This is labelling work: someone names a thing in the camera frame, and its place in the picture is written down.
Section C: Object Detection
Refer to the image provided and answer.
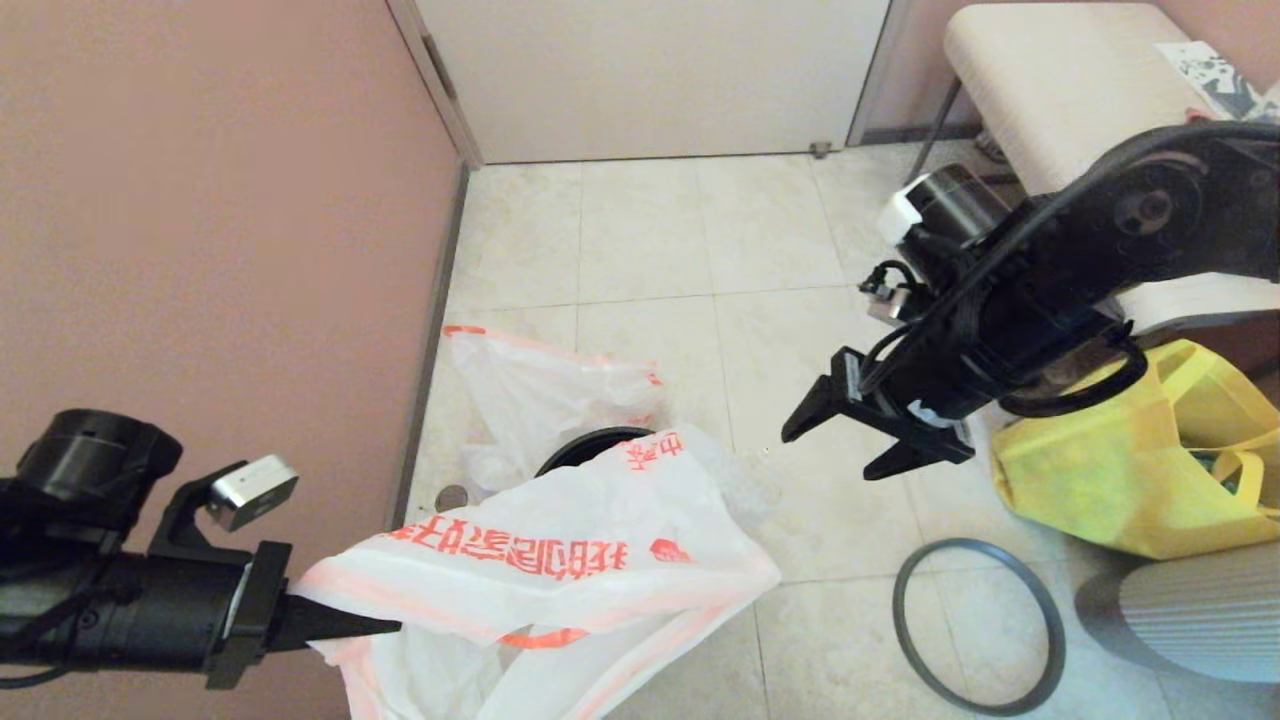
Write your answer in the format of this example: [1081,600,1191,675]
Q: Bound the yellow fabric tote bag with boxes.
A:
[990,340,1280,561]

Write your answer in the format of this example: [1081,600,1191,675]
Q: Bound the black round trash bin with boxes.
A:
[535,427,658,477]

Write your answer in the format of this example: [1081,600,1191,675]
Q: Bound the white plastic bag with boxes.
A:
[443,325,669,501]

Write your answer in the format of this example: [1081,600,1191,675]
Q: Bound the short dark grey baseboard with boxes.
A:
[858,122,981,149]

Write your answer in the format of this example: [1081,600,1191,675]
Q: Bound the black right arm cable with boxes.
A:
[858,118,1280,419]

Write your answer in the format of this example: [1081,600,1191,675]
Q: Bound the orange print plastic bag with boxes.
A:
[290,425,784,720]

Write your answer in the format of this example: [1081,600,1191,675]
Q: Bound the white ribbed cylinder object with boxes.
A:
[1075,540,1280,686]

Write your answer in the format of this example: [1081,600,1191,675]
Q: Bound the black and white printed leaflet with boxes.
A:
[1152,40,1263,121]

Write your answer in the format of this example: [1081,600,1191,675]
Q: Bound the dark grey bin ring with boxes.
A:
[893,538,1067,717]

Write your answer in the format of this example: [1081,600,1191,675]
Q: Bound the beige wood grain table top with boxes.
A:
[945,3,1280,336]

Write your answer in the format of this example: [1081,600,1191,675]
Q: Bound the long dark grey baseboard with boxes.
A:
[350,163,471,720]

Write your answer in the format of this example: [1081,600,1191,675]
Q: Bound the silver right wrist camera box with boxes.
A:
[862,283,916,323]

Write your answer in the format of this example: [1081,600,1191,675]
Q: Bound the white door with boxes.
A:
[415,0,891,166]

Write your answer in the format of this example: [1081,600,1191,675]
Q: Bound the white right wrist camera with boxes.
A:
[878,185,926,246]

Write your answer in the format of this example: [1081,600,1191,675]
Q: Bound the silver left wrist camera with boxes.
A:
[205,455,299,533]

